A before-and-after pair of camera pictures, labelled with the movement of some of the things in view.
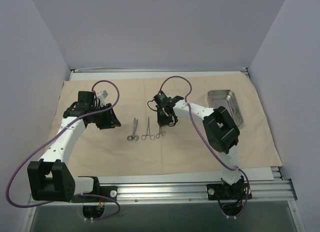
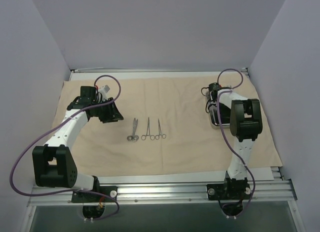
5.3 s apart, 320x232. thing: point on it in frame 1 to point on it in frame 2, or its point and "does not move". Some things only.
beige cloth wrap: [140, 145] does not move
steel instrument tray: [226, 98] does not move
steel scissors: [134, 138] does not move
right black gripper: [163, 117] to [215, 117]
